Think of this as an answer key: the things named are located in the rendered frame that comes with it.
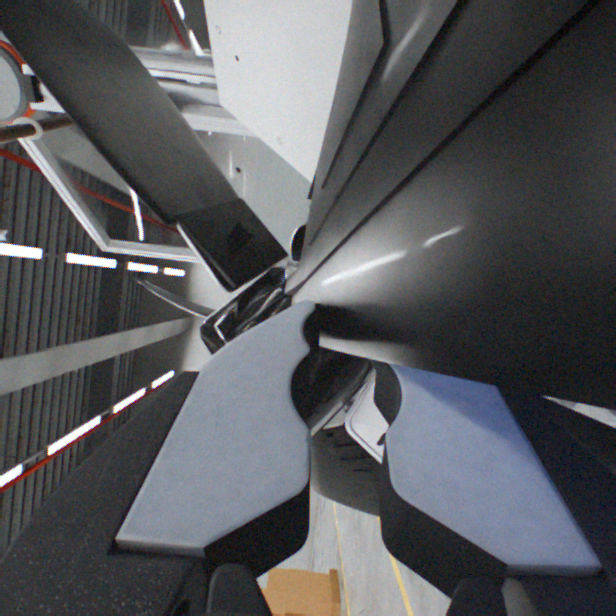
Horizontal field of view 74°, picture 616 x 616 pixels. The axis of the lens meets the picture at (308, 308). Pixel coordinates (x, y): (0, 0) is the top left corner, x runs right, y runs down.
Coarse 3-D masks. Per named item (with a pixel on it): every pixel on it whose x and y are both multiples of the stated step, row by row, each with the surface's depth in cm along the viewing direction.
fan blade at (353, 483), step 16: (320, 432) 41; (336, 432) 41; (320, 448) 43; (336, 448) 43; (352, 448) 42; (320, 464) 46; (336, 464) 45; (352, 464) 44; (368, 464) 44; (320, 480) 50; (336, 480) 49; (352, 480) 47; (368, 480) 46; (336, 496) 54; (352, 496) 51; (368, 496) 50; (368, 512) 55
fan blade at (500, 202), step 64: (384, 0) 8; (448, 0) 6; (512, 0) 5; (576, 0) 4; (384, 64) 8; (448, 64) 6; (512, 64) 5; (576, 64) 4; (384, 128) 8; (448, 128) 6; (512, 128) 5; (576, 128) 4; (320, 192) 14; (384, 192) 8; (448, 192) 6; (512, 192) 5; (576, 192) 4; (320, 256) 13; (384, 256) 9; (448, 256) 6; (512, 256) 5; (576, 256) 4; (320, 320) 13; (384, 320) 9; (448, 320) 6; (512, 320) 5; (576, 320) 4; (512, 384) 6; (576, 384) 5
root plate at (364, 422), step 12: (372, 372) 30; (372, 384) 29; (360, 396) 30; (372, 396) 29; (360, 408) 30; (372, 408) 29; (348, 420) 30; (360, 420) 30; (372, 420) 29; (384, 420) 29; (348, 432) 30; (360, 432) 30; (372, 432) 29; (384, 432) 29; (372, 444) 29
